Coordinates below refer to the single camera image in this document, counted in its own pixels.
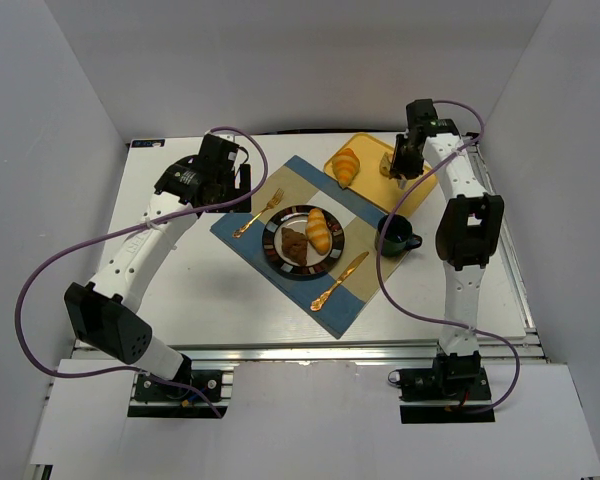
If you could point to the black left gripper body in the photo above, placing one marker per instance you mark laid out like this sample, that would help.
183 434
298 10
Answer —
243 181

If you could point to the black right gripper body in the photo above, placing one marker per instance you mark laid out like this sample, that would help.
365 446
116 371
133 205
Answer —
405 167

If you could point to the metal bread tongs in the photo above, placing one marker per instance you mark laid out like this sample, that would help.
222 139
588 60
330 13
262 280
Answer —
402 181

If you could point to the chocolate croissant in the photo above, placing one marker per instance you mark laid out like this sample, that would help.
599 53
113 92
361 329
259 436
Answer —
294 246

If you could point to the small striped croissant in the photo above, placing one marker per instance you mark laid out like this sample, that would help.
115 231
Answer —
317 231

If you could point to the small round bun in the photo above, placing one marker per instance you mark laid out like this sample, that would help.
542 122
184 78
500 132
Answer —
385 165

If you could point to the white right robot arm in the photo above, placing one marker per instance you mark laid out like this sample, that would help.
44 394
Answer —
467 235

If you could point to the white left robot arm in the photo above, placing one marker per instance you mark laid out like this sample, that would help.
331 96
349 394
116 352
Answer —
103 313

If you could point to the gold fork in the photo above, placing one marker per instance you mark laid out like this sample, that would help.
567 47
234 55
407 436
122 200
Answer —
273 202

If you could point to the large striped croissant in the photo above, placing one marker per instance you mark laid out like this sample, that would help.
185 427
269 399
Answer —
345 167

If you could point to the dark green mug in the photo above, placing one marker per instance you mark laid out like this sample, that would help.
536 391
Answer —
399 237

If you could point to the black rimmed beige plate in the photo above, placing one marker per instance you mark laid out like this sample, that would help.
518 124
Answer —
295 217

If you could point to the gold knife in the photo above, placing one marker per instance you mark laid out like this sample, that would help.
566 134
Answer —
318 303

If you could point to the blue beige checked placemat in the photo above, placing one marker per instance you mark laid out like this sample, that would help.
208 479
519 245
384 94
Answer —
304 184

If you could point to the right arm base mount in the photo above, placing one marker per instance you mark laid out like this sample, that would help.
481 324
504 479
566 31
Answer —
424 401

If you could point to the aluminium table frame rail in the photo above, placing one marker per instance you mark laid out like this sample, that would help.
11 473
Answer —
205 297

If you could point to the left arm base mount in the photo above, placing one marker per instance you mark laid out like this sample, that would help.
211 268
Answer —
151 400

